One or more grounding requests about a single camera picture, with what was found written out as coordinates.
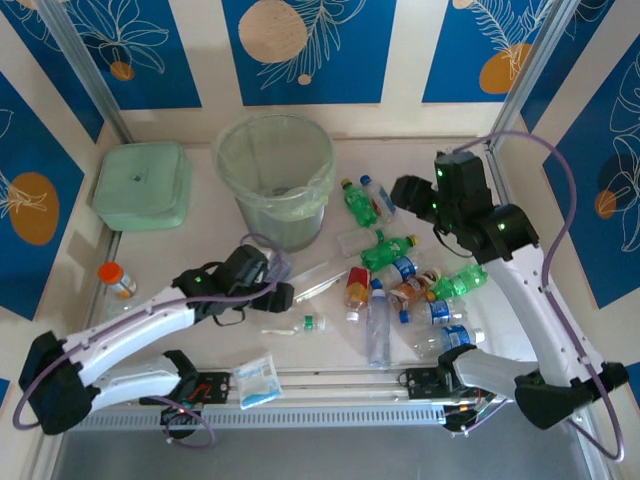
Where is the small clear bottle green label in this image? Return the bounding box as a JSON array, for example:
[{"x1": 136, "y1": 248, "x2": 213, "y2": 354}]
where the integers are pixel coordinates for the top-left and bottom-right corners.
[{"x1": 259, "y1": 312, "x2": 329, "y2": 340}]

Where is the clear plastic bottle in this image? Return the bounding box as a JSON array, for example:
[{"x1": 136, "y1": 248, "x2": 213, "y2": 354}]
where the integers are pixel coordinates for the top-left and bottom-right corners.
[{"x1": 289, "y1": 262, "x2": 350, "y2": 306}]

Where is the green plastic bottle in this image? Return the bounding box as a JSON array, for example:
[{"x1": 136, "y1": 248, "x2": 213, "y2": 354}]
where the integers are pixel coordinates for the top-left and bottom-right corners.
[{"x1": 432, "y1": 263, "x2": 489, "y2": 301}]

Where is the green bottle yellow cap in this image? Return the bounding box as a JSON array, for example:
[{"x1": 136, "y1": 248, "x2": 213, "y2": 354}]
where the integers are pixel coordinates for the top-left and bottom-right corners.
[
  {"x1": 360, "y1": 234, "x2": 420, "y2": 271},
  {"x1": 341, "y1": 178, "x2": 382, "y2": 227}
]

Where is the brown coffee bottle cream cap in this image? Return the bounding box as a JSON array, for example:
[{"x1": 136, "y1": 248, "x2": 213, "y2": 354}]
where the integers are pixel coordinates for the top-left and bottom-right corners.
[{"x1": 387, "y1": 267, "x2": 444, "y2": 309}]

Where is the clear bottle green cap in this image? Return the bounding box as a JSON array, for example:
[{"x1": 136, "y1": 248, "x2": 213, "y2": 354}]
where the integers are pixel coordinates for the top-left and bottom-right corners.
[{"x1": 337, "y1": 227, "x2": 386, "y2": 259}]

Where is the red yellow bottle white cap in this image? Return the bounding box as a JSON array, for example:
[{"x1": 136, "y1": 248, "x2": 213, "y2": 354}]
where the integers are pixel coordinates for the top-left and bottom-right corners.
[{"x1": 343, "y1": 266, "x2": 374, "y2": 321}]

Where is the white-capped bottle blue label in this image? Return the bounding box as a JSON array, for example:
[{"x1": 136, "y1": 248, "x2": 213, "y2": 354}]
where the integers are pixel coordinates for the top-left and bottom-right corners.
[{"x1": 413, "y1": 324, "x2": 486, "y2": 359}]

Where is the tall clear bottle white cap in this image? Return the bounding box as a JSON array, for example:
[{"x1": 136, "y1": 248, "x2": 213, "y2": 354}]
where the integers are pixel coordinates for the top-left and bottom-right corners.
[{"x1": 364, "y1": 278, "x2": 392, "y2": 369}]

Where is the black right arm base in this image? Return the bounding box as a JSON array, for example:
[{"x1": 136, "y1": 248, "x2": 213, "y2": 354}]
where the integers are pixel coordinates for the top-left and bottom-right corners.
[{"x1": 398, "y1": 367, "x2": 501, "y2": 436}]

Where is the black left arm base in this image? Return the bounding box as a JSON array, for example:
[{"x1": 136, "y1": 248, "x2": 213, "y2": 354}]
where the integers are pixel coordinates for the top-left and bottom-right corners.
[{"x1": 159, "y1": 369, "x2": 232, "y2": 441}]

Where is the gray mesh waste bin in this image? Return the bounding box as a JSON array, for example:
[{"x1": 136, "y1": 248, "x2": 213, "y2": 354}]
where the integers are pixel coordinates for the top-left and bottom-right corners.
[{"x1": 214, "y1": 112, "x2": 337, "y2": 254}]

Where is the clear green bin liner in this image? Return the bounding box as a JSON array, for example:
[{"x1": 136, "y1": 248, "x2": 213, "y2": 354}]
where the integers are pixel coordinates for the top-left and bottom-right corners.
[{"x1": 214, "y1": 112, "x2": 337, "y2": 222}]

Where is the white blue wipes packet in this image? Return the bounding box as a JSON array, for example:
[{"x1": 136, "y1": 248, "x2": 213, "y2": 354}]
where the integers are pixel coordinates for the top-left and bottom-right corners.
[{"x1": 232, "y1": 354, "x2": 284, "y2": 411}]

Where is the orange cap clear jar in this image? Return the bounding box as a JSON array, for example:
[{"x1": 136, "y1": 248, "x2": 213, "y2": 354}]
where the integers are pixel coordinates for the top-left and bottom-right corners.
[{"x1": 97, "y1": 261, "x2": 138, "y2": 301}]

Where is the pale green lidded box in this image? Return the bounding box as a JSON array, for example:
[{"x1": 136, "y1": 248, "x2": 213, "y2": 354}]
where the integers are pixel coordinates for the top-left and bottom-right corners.
[{"x1": 91, "y1": 141, "x2": 194, "y2": 232}]

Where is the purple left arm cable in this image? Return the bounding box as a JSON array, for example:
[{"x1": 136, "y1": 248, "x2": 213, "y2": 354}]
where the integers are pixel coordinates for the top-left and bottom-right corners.
[{"x1": 12, "y1": 232, "x2": 294, "y2": 451}]

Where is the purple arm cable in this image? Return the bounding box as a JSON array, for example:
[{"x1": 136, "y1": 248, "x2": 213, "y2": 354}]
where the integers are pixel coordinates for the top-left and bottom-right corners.
[
  {"x1": 447, "y1": 130, "x2": 627, "y2": 461},
  {"x1": 12, "y1": 232, "x2": 294, "y2": 451}
]

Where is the aluminium side rail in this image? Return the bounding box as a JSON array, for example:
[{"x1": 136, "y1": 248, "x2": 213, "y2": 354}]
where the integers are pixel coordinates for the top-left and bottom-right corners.
[
  {"x1": 82, "y1": 228, "x2": 124, "y2": 326},
  {"x1": 484, "y1": 142, "x2": 507, "y2": 204}
]

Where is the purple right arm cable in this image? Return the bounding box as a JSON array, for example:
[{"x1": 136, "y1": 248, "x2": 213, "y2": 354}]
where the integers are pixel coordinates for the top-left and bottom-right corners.
[{"x1": 447, "y1": 130, "x2": 627, "y2": 461}]

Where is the aluminium mounting rail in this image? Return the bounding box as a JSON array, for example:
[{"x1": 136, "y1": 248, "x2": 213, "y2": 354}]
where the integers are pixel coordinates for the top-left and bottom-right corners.
[{"x1": 197, "y1": 366, "x2": 521, "y2": 401}]

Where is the aluminium frame post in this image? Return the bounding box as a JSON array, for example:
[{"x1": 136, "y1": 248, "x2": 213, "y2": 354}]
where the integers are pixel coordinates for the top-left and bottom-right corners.
[
  {"x1": 487, "y1": 0, "x2": 584, "y2": 151},
  {"x1": 37, "y1": 0, "x2": 135, "y2": 145}
]

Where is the gray slotted cable duct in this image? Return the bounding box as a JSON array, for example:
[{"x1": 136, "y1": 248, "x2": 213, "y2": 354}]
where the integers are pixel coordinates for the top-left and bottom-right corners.
[{"x1": 74, "y1": 403, "x2": 451, "y2": 431}]

